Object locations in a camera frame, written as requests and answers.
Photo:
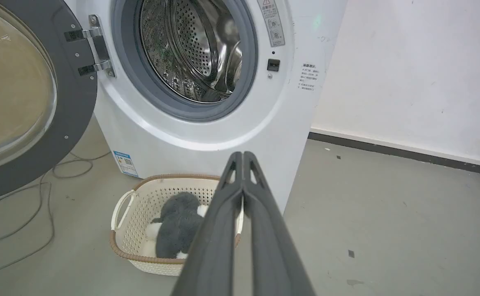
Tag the grey and white plush toy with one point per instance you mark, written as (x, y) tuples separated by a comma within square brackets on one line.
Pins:
[(178, 226)]

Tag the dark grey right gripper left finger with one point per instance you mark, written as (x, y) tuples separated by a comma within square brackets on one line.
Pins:
[(213, 246)]

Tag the white front-load washing machine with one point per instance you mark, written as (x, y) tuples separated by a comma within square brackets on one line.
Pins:
[(207, 135)]

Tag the round grey washing machine door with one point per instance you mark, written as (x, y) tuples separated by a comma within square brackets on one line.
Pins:
[(26, 90)]

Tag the cream perforated laundry basket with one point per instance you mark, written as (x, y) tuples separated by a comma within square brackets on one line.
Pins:
[(139, 230)]

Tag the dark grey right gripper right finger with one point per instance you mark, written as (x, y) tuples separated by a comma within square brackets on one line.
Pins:
[(270, 250)]

